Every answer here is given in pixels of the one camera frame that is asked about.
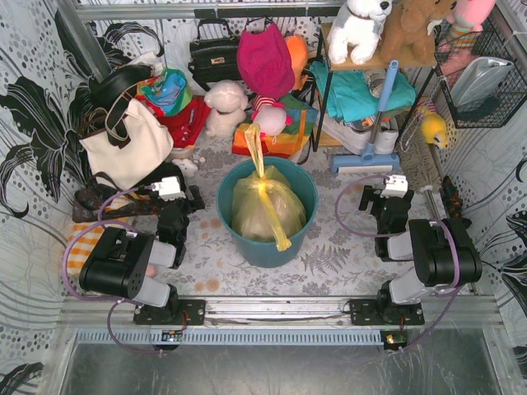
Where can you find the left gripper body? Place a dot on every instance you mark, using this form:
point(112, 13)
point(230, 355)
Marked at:
point(191, 202)

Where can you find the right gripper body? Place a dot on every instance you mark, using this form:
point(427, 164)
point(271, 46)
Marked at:
point(368, 198)

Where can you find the light blue floor squeegee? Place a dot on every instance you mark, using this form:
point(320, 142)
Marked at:
point(368, 161)

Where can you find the yellow plastic trash bag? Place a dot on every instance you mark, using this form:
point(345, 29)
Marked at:
point(264, 208)

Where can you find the teal plastic trash bin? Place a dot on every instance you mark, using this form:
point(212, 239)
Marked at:
point(265, 254)

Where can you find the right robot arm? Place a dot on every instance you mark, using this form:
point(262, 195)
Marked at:
point(443, 255)

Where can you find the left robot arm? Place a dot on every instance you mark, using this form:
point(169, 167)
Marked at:
point(117, 266)

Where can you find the cream canvas tote bag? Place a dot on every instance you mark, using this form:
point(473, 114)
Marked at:
point(147, 144)

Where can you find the red fabric bag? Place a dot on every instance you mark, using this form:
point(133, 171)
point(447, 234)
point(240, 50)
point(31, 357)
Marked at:
point(186, 126)

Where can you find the colourful cartoon fabric bag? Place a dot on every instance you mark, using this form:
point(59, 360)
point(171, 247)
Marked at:
point(167, 94)

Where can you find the rainbow striped fabric bag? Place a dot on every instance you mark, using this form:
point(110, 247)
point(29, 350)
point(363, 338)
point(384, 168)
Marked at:
point(293, 138)

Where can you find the magenta fabric bag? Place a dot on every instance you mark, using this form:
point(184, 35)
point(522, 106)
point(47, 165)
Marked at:
point(264, 62)

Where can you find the dark patterned cloth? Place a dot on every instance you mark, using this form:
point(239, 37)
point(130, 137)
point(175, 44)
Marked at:
point(452, 201)

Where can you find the pink foam roller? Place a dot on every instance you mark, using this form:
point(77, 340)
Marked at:
point(151, 270)

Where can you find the white sneaker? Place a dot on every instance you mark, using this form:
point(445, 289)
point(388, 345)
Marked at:
point(386, 138)

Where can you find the yellow plush duck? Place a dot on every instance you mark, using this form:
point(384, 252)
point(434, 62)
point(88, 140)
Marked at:
point(433, 126)

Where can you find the orange checkered cloth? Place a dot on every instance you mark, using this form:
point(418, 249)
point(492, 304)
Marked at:
point(81, 250)

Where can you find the wooden shelf rack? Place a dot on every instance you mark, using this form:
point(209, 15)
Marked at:
point(406, 60)

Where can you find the white fluffy plush sheep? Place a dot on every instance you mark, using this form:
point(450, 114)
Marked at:
point(228, 103)

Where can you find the teal folded cloth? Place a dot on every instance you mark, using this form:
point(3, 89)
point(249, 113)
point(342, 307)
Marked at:
point(350, 99)

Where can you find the pink round plush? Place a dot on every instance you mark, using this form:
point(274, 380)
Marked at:
point(272, 119)

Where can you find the black round hat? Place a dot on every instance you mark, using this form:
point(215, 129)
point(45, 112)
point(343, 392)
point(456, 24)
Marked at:
point(104, 93)

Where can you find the black leather handbag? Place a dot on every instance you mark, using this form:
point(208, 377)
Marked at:
point(214, 60)

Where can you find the silver foil pouch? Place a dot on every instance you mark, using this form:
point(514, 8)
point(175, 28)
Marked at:
point(479, 80)

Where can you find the brown teddy bear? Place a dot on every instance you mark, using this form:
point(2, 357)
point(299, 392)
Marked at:
point(408, 24)

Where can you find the white plush dog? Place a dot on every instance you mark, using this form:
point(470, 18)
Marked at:
point(356, 30)

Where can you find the orange plush toy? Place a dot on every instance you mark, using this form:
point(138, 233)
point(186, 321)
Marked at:
point(298, 51)

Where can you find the pink plush toy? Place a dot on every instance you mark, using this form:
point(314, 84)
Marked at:
point(468, 17)

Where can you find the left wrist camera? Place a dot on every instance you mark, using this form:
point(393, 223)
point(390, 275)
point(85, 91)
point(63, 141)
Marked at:
point(168, 188)

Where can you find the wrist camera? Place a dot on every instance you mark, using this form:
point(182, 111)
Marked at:
point(168, 188)
point(396, 186)

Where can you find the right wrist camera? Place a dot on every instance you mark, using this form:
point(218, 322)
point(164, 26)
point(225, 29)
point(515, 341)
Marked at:
point(396, 186)

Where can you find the long handled brush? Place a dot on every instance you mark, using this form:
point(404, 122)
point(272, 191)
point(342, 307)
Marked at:
point(419, 166)

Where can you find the brown leather strap bag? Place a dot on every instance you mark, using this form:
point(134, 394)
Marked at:
point(100, 200)

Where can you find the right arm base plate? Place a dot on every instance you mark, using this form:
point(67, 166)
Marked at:
point(368, 312)

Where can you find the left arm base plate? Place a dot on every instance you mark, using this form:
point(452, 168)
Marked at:
point(183, 311)

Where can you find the black wire basket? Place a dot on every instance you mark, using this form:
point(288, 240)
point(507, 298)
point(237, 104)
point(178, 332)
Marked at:
point(453, 56)

